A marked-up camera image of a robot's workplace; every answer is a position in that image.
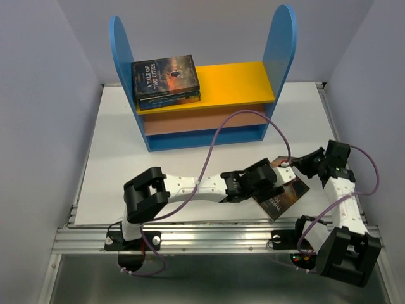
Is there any Three Days to See book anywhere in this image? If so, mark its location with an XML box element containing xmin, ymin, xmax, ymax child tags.
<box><xmin>252</xmin><ymin>177</ymin><xmax>310</xmax><ymax>221</ymax></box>

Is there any Animal Farm book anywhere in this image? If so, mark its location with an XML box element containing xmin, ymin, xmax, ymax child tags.
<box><xmin>139</xmin><ymin>95</ymin><xmax>201</xmax><ymax>105</ymax></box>

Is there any A Tale of Two Cities book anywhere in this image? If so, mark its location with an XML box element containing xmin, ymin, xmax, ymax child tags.
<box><xmin>132</xmin><ymin>55</ymin><xmax>200</xmax><ymax>98</ymax></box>

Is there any Edward Tulane book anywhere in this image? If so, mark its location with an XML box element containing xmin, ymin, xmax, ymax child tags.
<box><xmin>270</xmin><ymin>156</ymin><xmax>294</xmax><ymax>167</ymax></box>

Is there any Little Women book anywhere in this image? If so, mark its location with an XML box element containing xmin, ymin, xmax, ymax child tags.
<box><xmin>138</xmin><ymin>90</ymin><xmax>200</xmax><ymax>101</ymax></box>

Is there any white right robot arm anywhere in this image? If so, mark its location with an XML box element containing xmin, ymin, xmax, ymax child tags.
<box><xmin>291</xmin><ymin>140</ymin><xmax>382</xmax><ymax>287</ymax></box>

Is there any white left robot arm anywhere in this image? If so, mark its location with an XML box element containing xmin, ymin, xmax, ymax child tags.
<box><xmin>118</xmin><ymin>158</ymin><xmax>295</xmax><ymax>250</ymax></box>

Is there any aluminium mounting rail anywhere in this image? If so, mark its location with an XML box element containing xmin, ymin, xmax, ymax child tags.
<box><xmin>51</xmin><ymin>220</ymin><xmax>294</xmax><ymax>255</ymax></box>

